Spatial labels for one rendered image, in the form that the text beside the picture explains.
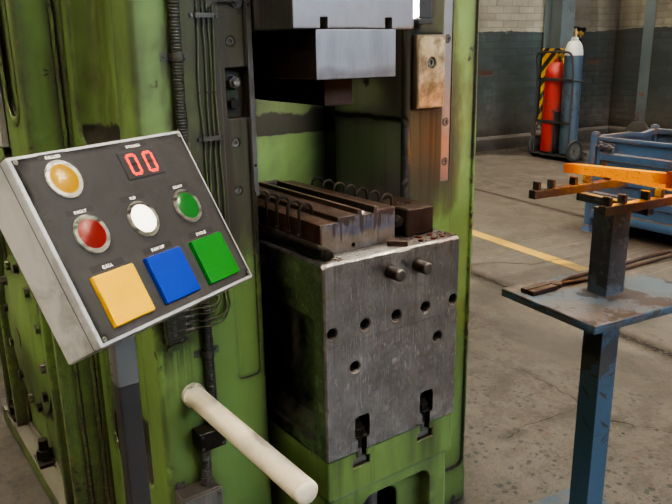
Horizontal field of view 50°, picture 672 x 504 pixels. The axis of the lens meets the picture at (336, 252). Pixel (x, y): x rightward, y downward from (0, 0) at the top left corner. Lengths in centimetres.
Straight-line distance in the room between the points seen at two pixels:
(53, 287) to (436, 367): 98
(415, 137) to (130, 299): 96
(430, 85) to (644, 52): 891
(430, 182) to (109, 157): 94
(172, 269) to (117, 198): 13
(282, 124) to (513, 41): 782
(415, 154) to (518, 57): 795
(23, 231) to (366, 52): 78
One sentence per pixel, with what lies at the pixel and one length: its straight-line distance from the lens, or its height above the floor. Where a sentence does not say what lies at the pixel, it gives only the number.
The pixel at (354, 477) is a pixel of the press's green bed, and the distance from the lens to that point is 168.
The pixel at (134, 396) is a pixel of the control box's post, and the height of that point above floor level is 78.
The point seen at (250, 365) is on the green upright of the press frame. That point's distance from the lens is 165.
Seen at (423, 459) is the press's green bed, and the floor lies 37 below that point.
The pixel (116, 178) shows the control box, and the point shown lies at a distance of 112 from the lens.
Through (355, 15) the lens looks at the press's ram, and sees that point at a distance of 148.
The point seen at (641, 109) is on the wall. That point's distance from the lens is 1062.
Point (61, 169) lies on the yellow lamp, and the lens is 107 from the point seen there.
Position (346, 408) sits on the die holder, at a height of 59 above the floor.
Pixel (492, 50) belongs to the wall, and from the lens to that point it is 943.
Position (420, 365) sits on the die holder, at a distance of 168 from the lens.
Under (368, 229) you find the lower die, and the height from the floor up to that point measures 95.
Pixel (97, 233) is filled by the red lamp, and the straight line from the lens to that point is 105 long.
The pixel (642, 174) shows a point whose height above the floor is 105.
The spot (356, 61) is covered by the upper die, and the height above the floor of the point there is 130.
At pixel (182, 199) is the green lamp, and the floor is 110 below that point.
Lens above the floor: 134
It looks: 16 degrees down
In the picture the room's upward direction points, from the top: 1 degrees counter-clockwise
